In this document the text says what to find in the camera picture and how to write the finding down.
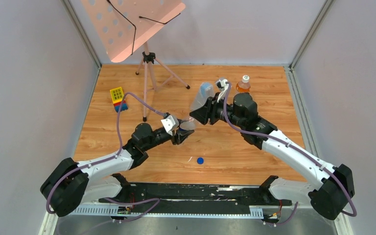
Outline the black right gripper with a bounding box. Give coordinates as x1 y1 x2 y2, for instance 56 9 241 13
190 93 245 128

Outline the clear Pepsi bottle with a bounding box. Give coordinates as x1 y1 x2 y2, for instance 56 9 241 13
179 117 197 131

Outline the blue bottle cap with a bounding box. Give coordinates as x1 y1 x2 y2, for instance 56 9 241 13
197 157 204 165

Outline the orange tea bottle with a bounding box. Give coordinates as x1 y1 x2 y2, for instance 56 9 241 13
235 79 251 93

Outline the white bottle cap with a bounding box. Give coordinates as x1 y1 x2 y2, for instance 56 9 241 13
242 75 250 83

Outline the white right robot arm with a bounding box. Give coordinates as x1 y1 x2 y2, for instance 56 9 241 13
189 93 357 220

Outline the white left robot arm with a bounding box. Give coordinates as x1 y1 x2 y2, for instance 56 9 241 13
40 123 194 217

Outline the blue item in plastic bag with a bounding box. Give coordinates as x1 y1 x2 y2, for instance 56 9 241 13
190 82 215 111

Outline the yellow red blue toy block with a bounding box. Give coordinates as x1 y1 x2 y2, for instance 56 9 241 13
110 87 128 112

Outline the pink music stand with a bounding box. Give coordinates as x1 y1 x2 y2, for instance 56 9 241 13
80 0 191 122

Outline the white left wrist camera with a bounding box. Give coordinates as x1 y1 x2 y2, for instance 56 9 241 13
161 115 180 136

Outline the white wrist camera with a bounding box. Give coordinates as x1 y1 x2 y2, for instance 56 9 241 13
215 77 229 102
161 115 180 136

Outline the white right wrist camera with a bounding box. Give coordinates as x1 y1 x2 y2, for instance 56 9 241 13
215 77 229 102

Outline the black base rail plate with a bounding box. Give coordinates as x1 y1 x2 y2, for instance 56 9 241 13
113 183 292 214

